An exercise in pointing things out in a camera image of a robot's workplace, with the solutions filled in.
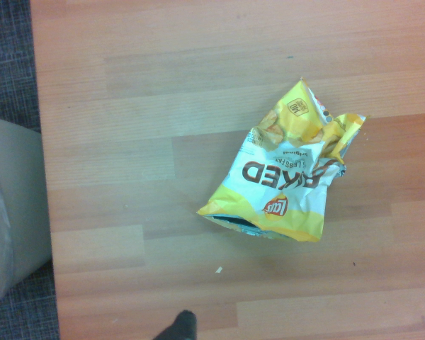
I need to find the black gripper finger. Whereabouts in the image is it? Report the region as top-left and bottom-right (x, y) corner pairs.
(152, 310), (198, 340)

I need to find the grey plastic trash bin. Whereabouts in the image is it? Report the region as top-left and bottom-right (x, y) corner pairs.
(0, 114), (53, 308)

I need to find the yellow Lays Baked chip bag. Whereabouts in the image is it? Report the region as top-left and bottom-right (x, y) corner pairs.
(196, 76), (367, 244)

